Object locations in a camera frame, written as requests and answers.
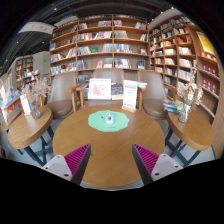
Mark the white framed red drawing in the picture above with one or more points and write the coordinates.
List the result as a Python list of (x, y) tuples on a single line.
[(99, 89)]

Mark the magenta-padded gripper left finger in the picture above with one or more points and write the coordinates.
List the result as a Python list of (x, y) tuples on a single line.
[(58, 166)]

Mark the tall angled wooden bookshelf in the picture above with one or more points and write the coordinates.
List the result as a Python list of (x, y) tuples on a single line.
[(186, 56)]

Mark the dark cover book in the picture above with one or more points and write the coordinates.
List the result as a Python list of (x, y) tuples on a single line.
[(117, 90)]

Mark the green blob-shaped mouse pad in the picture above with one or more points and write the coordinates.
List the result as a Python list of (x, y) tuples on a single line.
[(96, 121)]

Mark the white hanging ceiling sign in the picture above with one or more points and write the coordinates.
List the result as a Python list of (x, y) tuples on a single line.
[(36, 27)]

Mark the wide wooden bookshelf with books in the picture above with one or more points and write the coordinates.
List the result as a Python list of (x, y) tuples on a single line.
[(100, 43)]

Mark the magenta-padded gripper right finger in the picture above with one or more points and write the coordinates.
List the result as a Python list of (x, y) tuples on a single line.
[(163, 165)]

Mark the glass vase with pale flowers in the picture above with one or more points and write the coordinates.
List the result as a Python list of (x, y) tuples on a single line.
[(184, 113)]

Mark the transparent blue computer mouse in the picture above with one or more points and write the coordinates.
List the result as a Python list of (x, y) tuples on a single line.
[(109, 118)]

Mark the white table sign red print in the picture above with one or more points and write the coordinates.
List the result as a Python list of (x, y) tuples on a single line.
[(130, 95)]

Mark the small white table sign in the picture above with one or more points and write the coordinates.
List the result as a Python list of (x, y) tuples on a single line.
[(25, 104)]

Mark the stack of blue books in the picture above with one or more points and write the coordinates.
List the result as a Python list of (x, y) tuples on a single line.
[(171, 106)]

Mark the round wooden side table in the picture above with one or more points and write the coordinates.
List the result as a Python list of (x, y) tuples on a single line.
[(30, 128), (191, 130), (10, 120)]

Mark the glass vase with pink flowers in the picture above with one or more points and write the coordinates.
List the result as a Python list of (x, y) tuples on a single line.
[(35, 110)]

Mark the small distant wooden bookshelf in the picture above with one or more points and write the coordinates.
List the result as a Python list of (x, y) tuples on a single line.
[(28, 68)]

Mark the beige padded wooden armchair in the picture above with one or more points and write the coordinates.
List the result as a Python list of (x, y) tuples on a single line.
[(153, 93), (61, 93), (106, 72)]

